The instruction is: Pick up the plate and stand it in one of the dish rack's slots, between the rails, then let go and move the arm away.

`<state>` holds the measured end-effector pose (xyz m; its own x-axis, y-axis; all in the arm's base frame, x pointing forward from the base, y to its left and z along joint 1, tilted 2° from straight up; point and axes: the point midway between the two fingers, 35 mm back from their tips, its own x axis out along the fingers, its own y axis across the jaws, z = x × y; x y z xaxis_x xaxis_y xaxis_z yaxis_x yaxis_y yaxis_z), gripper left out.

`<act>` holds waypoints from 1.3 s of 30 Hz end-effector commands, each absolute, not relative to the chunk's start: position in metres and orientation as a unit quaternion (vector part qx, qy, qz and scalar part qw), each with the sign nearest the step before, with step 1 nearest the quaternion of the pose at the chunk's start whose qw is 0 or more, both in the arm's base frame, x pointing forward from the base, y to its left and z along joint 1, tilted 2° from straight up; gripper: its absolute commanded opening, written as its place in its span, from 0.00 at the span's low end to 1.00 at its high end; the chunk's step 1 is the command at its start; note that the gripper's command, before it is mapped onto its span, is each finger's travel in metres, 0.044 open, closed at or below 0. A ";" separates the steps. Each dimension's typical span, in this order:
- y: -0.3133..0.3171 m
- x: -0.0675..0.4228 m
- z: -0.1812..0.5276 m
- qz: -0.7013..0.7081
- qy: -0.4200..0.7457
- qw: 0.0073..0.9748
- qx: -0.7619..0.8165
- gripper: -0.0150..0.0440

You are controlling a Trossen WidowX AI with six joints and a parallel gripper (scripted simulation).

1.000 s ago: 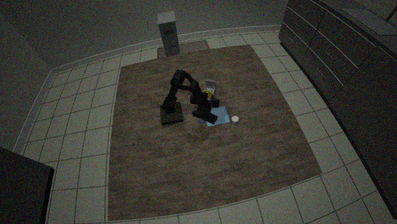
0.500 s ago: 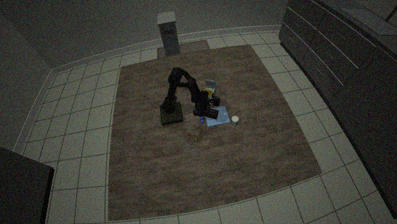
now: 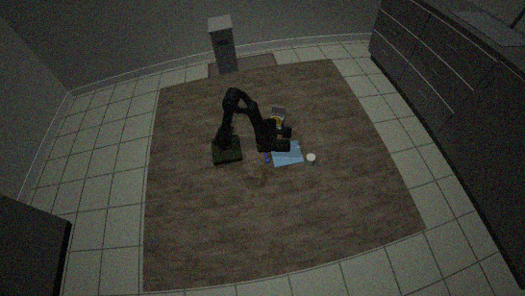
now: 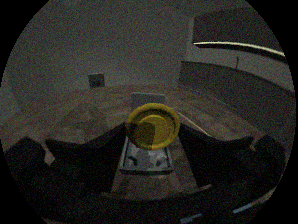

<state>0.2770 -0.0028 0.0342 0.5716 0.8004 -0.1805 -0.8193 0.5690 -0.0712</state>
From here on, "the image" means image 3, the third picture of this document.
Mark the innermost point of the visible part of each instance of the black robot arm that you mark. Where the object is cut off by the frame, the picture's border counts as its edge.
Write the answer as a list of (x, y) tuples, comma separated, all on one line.
[(263, 128)]

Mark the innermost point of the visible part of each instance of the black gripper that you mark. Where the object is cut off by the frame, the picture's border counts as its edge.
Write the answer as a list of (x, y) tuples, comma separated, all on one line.
[(285, 131)]

